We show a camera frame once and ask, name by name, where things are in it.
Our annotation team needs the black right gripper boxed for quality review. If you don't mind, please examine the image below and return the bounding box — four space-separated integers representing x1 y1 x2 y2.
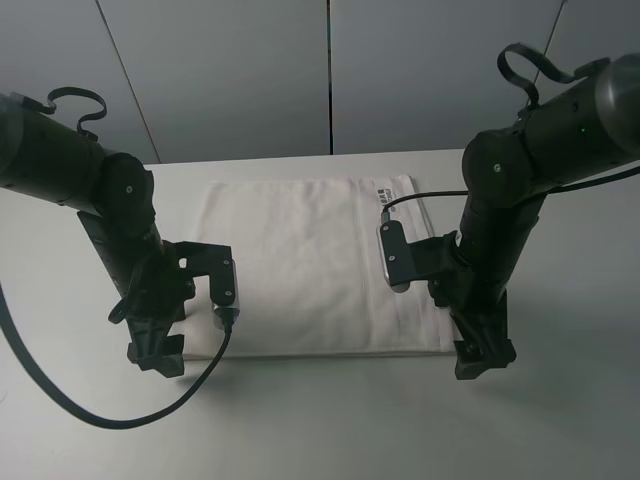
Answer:
428 265 516 380

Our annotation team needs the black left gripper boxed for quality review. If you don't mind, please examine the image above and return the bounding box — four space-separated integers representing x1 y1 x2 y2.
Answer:
108 241 195 376

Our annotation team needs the white towel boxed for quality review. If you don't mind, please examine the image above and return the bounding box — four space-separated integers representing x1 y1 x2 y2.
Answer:
194 175 457 358

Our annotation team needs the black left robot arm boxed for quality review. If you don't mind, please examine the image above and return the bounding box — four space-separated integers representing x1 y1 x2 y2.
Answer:
1 95 195 378

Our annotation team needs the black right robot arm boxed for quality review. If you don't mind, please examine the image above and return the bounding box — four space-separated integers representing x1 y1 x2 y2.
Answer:
429 43 639 380

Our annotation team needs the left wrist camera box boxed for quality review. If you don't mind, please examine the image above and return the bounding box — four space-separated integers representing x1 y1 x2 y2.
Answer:
174 241 240 333

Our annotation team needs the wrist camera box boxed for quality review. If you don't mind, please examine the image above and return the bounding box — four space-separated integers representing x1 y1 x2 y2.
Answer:
174 241 240 333
378 220 457 293

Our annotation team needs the left camera black cable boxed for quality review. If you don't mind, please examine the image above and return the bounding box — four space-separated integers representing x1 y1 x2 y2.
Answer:
0 279 236 430

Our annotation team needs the camera black cable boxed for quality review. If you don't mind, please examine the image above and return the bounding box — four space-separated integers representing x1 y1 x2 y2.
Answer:
382 164 640 221
0 279 236 430

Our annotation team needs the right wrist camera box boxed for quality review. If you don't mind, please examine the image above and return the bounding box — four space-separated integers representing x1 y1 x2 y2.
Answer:
378 220 457 293

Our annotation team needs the right camera black cable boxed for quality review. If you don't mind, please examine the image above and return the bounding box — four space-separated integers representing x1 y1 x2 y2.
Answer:
382 164 640 221

